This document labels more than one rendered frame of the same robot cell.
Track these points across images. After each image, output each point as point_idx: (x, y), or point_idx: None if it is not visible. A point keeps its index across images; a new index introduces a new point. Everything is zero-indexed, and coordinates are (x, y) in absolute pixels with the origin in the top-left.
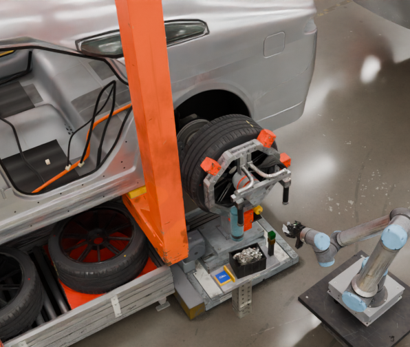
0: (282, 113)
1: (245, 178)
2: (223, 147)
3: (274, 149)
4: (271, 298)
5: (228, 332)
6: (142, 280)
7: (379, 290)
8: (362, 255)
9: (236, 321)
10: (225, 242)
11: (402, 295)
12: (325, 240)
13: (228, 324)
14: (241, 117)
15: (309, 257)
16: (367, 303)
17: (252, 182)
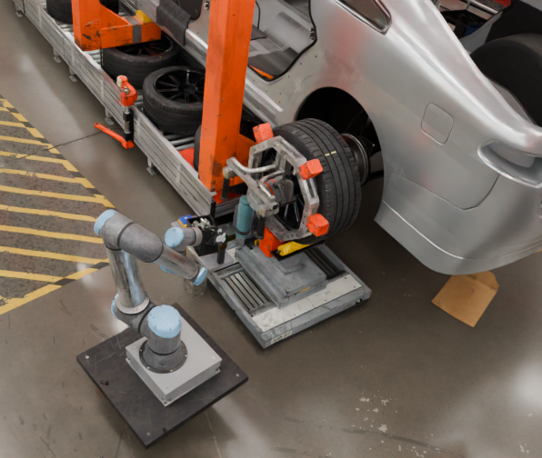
0: (414, 232)
1: (271, 181)
2: (285, 133)
3: (314, 196)
4: (209, 318)
5: (166, 279)
6: (196, 177)
7: (148, 344)
8: (237, 376)
9: (180, 285)
10: (265, 256)
11: (168, 408)
12: (172, 237)
13: (176, 279)
14: (343, 150)
15: (272, 362)
16: (115, 309)
17: (247, 168)
